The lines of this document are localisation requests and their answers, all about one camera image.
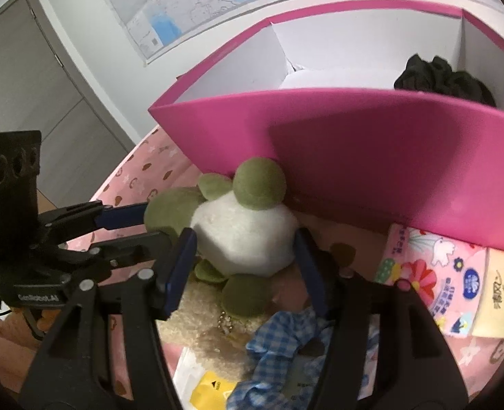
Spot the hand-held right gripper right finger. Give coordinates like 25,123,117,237
294,227,470,410

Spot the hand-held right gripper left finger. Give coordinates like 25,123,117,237
19,227,198,410

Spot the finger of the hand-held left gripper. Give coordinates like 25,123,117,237
56,231,173,271
39,202,150,244

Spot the beige bear plush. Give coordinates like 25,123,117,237
156,279,274,385

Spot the green white frog plush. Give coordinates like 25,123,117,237
143,157,299,319

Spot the blue gingham scrunchie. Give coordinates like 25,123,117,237
226,307,336,410

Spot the white yellow wet wipes pack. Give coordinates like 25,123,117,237
173,346,253,410

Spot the pink floral tissue pack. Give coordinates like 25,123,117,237
374,224,489,338

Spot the pink cardboard box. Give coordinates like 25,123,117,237
147,0,504,252

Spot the gold tissue pack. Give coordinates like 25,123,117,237
470,248,504,340

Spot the black fabric scrunchie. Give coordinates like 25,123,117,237
393,53,498,107

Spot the person's left forearm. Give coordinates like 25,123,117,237
0,316,43,389

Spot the pink printed blanket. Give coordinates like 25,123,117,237
64,126,504,410

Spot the grey door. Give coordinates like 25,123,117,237
0,0,135,154

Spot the colourful wall map poster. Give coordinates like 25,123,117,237
90,0,498,67

